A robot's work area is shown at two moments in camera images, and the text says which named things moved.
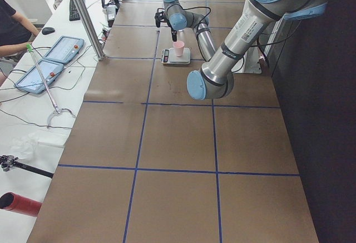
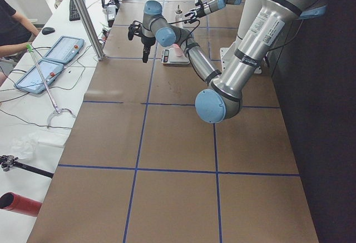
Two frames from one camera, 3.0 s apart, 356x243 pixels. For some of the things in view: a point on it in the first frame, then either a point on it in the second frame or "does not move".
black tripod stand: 7,162 does not move
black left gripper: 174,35 to 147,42
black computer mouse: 48,30 does not move
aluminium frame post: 85,18 does not move
